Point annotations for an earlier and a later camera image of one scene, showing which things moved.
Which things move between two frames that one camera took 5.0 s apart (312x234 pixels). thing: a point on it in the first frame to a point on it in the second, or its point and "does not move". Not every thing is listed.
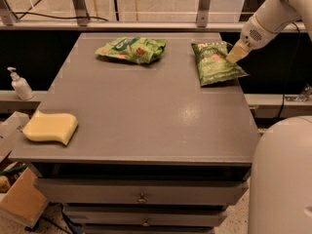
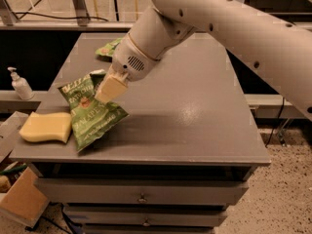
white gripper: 253,35 to 130,63
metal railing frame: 79,20 does not move
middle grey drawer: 145,215 does not move
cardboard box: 21,195 does not move
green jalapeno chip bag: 212,63 to 90,115
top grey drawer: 142,190 does not move
